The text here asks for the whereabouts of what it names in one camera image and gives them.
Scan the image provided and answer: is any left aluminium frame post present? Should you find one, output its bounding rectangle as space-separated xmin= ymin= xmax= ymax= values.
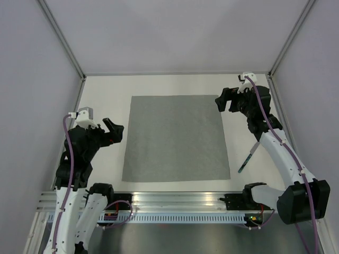
xmin=35 ymin=0 xmax=87 ymax=81

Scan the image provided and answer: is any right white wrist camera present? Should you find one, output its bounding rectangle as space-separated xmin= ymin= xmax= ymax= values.
xmin=237 ymin=72 xmax=257 ymax=94

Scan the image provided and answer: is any right aluminium frame post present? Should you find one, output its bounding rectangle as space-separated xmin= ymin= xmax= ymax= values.
xmin=267 ymin=0 xmax=317 ymax=78

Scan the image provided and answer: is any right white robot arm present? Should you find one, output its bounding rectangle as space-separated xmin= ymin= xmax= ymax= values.
xmin=215 ymin=86 xmax=331 ymax=224

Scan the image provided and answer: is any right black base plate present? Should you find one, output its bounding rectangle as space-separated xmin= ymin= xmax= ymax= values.
xmin=218 ymin=193 xmax=271 ymax=212

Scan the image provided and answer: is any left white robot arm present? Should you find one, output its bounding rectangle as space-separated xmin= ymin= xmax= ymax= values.
xmin=44 ymin=118 xmax=124 ymax=253

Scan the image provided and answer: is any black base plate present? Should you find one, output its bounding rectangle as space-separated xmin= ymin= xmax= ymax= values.
xmin=218 ymin=193 xmax=271 ymax=212
xmin=105 ymin=193 xmax=132 ymax=212

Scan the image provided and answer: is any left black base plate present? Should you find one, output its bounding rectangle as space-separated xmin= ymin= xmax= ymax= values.
xmin=105 ymin=193 xmax=132 ymax=212

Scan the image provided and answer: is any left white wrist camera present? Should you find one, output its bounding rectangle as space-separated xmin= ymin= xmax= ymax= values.
xmin=68 ymin=107 xmax=99 ymax=129

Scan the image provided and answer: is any aluminium frame post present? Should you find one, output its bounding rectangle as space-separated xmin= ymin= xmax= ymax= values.
xmin=35 ymin=0 xmax=87 ymax=81
xmin=267 ymin=0 xmax=317 ymax=78

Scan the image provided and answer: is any white slotted cable duct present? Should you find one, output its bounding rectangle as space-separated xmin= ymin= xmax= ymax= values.
xmin=47 ymin=213 xmax=247 ymax=223

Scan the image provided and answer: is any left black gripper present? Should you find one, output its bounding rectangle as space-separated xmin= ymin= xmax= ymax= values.
xmin=83 ymin=117 xmax=123 ymax=160

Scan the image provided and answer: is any grey cloth napkin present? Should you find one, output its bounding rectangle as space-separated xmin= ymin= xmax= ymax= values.
xmin=122 ymin=95 xmax=230 ymax=183

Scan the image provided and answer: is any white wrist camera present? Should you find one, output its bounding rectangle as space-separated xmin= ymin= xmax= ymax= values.
xmin=237 ymin=72 xmax=257 ymax=94
xmin=68 ymin=107 xmax=99 ymax=129

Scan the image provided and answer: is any aluminium mounting rail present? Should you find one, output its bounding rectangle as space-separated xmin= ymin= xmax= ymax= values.
xmin=35 ymin=191 xmax=260 ymax=213

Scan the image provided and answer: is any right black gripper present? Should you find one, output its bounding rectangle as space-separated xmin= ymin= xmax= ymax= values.
xmin=215 ymin=85 xmax=255 ymax=118

